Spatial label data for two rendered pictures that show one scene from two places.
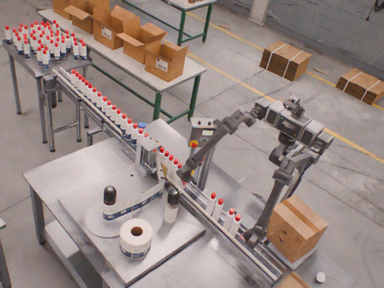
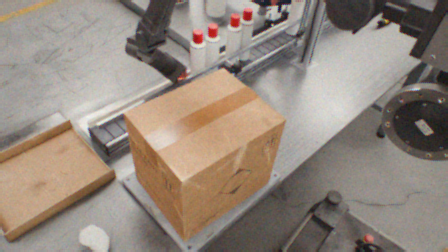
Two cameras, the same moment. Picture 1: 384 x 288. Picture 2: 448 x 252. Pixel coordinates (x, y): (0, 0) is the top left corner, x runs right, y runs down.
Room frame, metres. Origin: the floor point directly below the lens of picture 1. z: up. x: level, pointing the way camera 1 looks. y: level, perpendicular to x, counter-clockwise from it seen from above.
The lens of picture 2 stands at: (1.89, -1.38, 1.70)
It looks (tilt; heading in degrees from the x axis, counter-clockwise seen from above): 47 degrees down; 92
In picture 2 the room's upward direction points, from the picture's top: 6 degrees clockwise
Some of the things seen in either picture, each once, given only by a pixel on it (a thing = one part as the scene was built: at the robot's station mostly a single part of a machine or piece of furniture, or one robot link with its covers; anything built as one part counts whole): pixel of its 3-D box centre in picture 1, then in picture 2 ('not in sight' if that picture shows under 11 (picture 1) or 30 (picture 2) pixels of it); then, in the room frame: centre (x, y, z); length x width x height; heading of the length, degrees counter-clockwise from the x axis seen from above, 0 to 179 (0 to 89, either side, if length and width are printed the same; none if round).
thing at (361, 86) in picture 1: (362, 86); not in sight; (5.90, -2.52, 0.11); 0.65 x 0.54 x 0.22; 54
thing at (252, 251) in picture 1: (191, 198); (272, 45); (2.00, -0.08, 0.86); 1.65 x 0.08 x 0.04; 50
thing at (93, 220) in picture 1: (108, 218); not in sight; (1.65, 0.44, 0.89); 0.31 x 0.31 x 0.01
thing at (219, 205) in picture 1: (218, 209); (233, 41); (1.84, -0.28, 0.98); 0.05 x 0.05 x 0.20
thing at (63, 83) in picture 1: (88, 135); not in sight; (2.91, 1.00, 0.47); 1.17 x 0.38 x 0.94; 50
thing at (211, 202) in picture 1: (210, 203); (245, 35); (1.88, -0.22, 0.98); 0.05 x 0.05 x 0.20
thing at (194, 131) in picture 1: (201, 133); not in sight; (2.14, -0.05, 1.38); 0.17 x 0.10 x 0.19; 105
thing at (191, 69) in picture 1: (117, 67); not in sight; (4.43, 1.13, 0.39); 2.20 x 0.80 x 0.78; 57
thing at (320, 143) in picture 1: (317, 147); (418, 6); (2.15, -0.84, 1.45); 0.09 x 0.08 x 0.12; 57
